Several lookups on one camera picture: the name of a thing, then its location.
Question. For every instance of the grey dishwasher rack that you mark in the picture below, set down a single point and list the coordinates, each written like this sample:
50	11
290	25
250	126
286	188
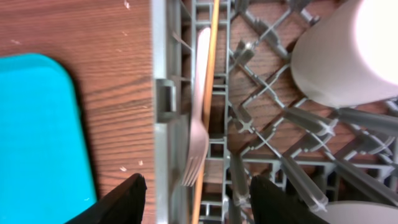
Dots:
260	122

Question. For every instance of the grey bowl with rice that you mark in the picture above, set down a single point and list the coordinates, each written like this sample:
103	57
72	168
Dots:
357	212

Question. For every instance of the wooden chopstick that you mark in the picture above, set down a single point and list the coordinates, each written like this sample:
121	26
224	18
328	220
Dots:
210	69

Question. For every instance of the teal plastic tray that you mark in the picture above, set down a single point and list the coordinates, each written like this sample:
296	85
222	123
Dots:
46	175

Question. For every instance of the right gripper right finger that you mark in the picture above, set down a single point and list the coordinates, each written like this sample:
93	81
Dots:
270	204

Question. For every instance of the white plastic fork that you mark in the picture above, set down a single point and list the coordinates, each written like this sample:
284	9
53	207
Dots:
199	138

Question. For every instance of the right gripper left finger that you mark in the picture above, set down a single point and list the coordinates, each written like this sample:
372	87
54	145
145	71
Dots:
123	205

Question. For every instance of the white paper cup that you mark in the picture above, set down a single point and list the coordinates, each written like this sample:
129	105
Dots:
349	58

